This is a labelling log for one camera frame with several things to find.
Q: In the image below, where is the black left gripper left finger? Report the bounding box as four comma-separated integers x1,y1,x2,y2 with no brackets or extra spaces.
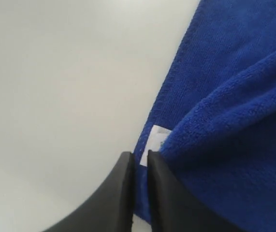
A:
46,152,135,232

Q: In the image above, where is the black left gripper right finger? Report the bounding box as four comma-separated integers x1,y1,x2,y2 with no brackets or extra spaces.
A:
146,149,276,232

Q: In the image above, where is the blue microfibre towel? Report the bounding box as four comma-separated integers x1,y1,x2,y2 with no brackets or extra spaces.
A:
134,0,276,221

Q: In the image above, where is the white towel care label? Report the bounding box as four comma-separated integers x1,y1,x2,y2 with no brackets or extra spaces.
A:
140,125,171,167

